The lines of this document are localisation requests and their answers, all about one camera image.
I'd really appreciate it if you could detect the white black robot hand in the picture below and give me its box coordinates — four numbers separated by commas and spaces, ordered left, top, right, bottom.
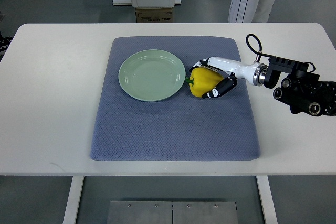
190, 57, 267, 98

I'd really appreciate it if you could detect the yellow bell pepper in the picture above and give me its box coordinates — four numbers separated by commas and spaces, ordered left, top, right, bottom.
185, 67, 224, 98

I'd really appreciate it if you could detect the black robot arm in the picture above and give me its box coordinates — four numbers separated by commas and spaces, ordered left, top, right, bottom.
246, 34, 335, 116

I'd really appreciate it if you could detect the light green plate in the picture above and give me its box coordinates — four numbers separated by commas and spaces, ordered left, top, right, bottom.
118, 49, 186, 102

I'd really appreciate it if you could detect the blue quilted mat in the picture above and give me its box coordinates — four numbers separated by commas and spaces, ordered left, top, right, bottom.
90, 36, 260, 161

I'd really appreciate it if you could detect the cardboard box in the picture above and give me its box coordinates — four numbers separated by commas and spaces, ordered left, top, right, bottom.
135, 8, 173, 23

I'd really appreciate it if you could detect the right white table leg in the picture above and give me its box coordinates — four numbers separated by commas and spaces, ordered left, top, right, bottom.
256, 175, 278, 224

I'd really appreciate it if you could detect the white table leg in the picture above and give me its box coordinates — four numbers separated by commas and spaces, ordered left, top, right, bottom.
62, 175, 84, 224
256, 175, 278, 224

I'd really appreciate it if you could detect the left white table leg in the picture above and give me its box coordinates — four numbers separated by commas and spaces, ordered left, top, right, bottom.
62, 175, 84, 224

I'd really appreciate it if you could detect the black white shoe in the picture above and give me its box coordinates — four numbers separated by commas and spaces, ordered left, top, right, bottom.
0, 34, 13, 56

